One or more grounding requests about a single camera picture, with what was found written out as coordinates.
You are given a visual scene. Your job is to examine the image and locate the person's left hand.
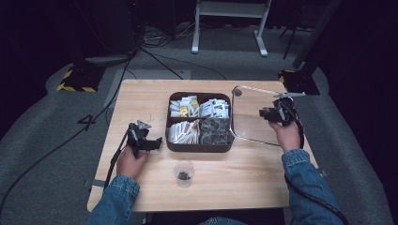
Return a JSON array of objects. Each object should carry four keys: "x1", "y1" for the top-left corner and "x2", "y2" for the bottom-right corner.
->
[{"x1": 115, "y1": 146, "x2": 151, "y2": 180}]

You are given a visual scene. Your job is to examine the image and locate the pile of dark packets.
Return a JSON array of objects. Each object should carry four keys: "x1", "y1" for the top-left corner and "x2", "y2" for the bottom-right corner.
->
[{"x1": 198, "y1": 117, "x2": 234, "y2": 145}]

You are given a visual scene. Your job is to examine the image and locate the long black floor cable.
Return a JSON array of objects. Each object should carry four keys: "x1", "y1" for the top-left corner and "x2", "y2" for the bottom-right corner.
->
[{"x1": 0, "y1": 55, "x2": 134, "y2": 218}]

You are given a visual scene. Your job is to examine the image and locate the right hand-held gripper cable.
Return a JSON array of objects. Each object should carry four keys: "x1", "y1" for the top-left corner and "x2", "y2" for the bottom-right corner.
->
[{"x1": 283, "y1": 106, "x2": 350, "y2": 225}]

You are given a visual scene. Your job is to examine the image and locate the person's right hand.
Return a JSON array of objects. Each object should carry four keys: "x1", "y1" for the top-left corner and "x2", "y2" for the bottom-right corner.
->
[{"x1": 268, "y1": 119, "x2": 302, "y2": 154}]

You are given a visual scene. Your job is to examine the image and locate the straight black floor cable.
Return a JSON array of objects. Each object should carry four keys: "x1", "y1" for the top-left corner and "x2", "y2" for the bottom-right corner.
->
[{"x1": 138, "y1": 46, "x2": 185, "y2": 81}]

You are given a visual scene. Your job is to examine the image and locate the clear lid with metal rim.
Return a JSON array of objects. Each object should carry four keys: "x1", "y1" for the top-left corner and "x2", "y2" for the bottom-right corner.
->
[{"x1": 230, "y1": 84, "x2": 284, "y2": 148}]

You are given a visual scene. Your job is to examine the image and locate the left hand-held gripper cable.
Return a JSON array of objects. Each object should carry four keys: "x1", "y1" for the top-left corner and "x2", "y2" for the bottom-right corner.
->
[{"x1": 104, "y1": 129, "x2": 130, "y2": 188}]

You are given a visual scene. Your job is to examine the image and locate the person's lap in jeans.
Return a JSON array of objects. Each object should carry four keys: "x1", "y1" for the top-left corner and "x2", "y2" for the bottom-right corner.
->
[{"x1": 198, "y1": 216, "x2": 252, "y2": 225}]

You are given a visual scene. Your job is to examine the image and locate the pile of white brown sticks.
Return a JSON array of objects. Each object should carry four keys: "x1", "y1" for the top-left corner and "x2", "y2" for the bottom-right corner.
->
[{"x1": 166, "y1": 119, "x2": 202, "y2": 145}]

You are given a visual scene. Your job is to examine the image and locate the white desk frame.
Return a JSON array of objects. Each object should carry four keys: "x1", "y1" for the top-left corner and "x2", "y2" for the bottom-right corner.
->
[{"x1": 191, "y1": 0, "x2": 273, "y2": 58}]

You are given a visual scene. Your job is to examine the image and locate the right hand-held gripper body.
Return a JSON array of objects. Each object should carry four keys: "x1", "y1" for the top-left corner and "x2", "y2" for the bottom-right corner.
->
[{"x1": 270, "y1": 91, "x2": 307, "y2": 128}]

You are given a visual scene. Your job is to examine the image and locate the brown compartment box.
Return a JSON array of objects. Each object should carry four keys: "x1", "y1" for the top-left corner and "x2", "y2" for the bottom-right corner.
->
[{"x1": 164, "y1": 91, "x2": 236, "y2": 154}]

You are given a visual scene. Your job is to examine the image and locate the thin curved black floor cable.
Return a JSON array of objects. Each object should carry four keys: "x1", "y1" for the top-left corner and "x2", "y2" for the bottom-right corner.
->
[{"x1": 152, "y1": 52, "x2": 227, "y2": 82}]

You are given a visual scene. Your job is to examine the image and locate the pile of white yellow packets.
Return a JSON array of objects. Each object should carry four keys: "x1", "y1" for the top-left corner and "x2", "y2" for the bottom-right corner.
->
[{"x1": 169, "y1": 96, "x2": 200, "y2": 118}]

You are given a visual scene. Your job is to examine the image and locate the clear plastic cup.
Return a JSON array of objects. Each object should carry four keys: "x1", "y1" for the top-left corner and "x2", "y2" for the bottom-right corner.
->
[{"x1": 173, "y1": 159, "x2": 196, "y2": 188}]

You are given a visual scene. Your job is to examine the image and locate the hand-held gripper cable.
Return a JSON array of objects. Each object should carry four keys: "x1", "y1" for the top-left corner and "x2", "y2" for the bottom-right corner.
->
[
  {"x1": 104, "y1": 129, "x2": 130, "y2": 188},
  {"x1": 283, "y1": 106, "x2": 350, "y2": 225}
]

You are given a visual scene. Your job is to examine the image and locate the pile of white black packets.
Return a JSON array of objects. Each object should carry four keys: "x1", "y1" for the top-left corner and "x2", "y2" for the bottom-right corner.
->
[{"x1": 198, "y1": 97, "x2": 230, "y2": 119}]

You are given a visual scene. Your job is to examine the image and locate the grey floor plate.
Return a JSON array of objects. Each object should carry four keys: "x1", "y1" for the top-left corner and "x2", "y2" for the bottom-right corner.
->
[{"x1": 102, "y1": 68, "x2": 192, "y2": 109}]

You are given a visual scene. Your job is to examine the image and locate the tangle of floor cables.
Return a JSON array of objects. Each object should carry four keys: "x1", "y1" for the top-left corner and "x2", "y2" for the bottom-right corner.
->
[{"x1": 137, "y1": 21, "x2": 202, "y2": 50}]

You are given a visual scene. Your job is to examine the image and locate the grey oval stand foot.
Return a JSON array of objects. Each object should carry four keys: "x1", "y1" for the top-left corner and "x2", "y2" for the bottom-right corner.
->
[{"x1": 84, "y1": 53, "x2": 132, "y2": 66}]

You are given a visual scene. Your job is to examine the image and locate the dark slanted stand post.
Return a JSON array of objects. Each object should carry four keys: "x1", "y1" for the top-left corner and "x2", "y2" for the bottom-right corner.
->
[{"x1": 292, "y1": 0, "x2": 343, "y2": 71}]

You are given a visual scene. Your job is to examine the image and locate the black yellow striped stand base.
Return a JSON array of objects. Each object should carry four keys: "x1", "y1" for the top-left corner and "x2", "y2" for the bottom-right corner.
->
[
  {"x1": 278, "y1": 68, "x2": 321, "y2": 96},
  {"x1": 56, "y1": 64, "x2": 106, "y2": 94}
]

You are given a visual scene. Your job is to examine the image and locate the black thin stand legs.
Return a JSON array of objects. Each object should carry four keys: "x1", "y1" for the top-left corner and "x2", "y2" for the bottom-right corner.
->
[{"x1": 279, "y1": 25, "x2": 314, "y2": 61}]

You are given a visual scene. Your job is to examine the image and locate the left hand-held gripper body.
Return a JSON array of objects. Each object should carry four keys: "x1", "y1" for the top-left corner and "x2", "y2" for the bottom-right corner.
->
[{"x1": 126, "y1": 119, "x2": 152, "y2": 159}]

